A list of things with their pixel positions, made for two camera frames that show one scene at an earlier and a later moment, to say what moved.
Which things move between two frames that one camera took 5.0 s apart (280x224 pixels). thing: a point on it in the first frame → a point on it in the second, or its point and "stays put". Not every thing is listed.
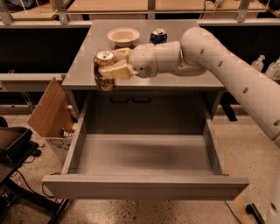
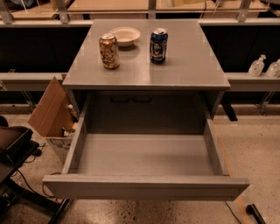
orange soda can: [104, 58] → [109, 51]
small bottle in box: [73, 111] stays put
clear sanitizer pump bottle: [258, 63] stays put
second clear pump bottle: [273, 69] stays put
